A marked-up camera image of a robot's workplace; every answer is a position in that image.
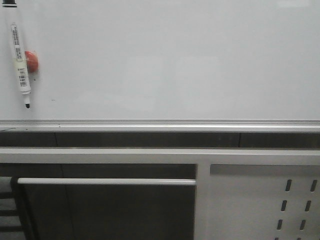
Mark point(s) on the red round magnet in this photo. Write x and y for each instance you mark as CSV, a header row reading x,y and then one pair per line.
x,y
31,61

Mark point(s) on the white whiteboard marker pen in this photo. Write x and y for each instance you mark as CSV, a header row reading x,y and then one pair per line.
x,y
20,64

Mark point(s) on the white horizontal metal rod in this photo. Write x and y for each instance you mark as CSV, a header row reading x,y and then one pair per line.
x,y
106,181

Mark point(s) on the white perforated metal panel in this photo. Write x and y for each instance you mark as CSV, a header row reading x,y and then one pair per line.
x,y
264,202

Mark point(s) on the white metal stand frame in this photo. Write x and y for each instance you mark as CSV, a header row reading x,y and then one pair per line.
x,y
204,158

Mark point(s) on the whiteboard with aluminium frame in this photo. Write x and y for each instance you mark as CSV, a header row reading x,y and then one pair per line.
x,y
165,65

